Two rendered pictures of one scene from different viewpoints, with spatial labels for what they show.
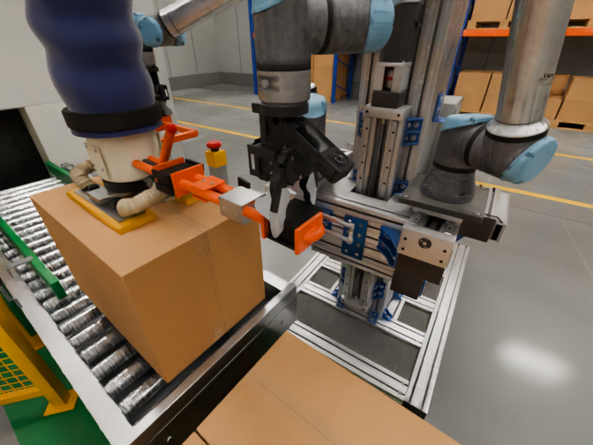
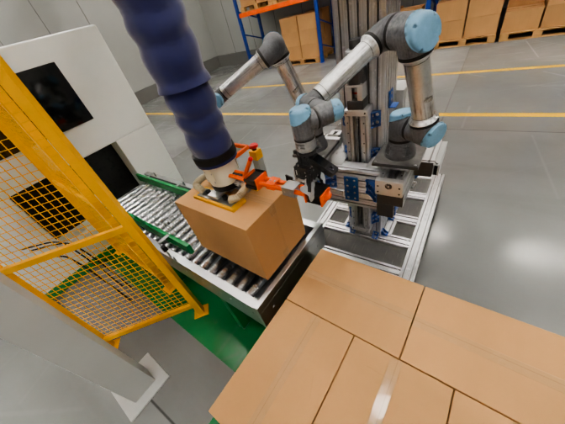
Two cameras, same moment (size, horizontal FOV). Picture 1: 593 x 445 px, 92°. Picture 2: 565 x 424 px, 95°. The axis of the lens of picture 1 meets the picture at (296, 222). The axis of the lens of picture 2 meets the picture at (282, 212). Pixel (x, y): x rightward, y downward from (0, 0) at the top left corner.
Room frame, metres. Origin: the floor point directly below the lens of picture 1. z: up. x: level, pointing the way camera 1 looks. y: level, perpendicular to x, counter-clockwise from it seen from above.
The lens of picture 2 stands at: (-0.43, 0.03, 1.81)
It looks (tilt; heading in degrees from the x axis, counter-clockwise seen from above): 39 degrees down; 9
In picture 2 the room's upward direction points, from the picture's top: 17 degrees counter-clockwise
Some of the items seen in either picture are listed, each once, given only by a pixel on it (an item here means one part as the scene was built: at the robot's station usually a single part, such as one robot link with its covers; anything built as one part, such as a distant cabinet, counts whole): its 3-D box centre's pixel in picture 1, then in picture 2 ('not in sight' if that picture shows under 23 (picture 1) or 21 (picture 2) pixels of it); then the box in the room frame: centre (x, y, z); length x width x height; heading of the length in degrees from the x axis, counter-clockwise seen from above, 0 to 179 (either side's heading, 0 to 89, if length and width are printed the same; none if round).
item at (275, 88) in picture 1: (282, 87); (304, 144); (0.45, 0.02, 1.38); 0.08 x 0.08 x 0.05
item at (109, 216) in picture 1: (107, 199); (217, 196); (0.73, 0.54, 1.05); 0.34 x 0.10 x 0.05; 52
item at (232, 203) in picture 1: (242, 205); (292, 188); (0.52, 0.11, 1.15); 0.07 x 0.07 x 0.04; 52
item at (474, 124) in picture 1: (464, 139); (403, 123); (0.79, -0.46, 1.20); 0.13 x 0.12 x 0.14; 23
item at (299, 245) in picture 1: (291, 225); (317, 194); (0.43, 0.01, 1.15); 0.08 x 0.07 x 0.05; 52
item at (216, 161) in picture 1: (228, 237); (271, 202); (1.31, 0.38, 0.50); 0.07 x 0.07 x 1.00; 53
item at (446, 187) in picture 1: (450, 177); (400, 145); (0.80, -0.46, 1.09); 0.15 x 0.15 x 0.10
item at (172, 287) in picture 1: (157, 251); (242, 218); (0.78, 0.47, 0.83); 0.60 x 0.40 x 0.40; 52
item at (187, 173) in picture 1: (179, 176); (256, 179); (0.65, 0.28, 1.15); 0.10 x 0.08 x 0.06; 142
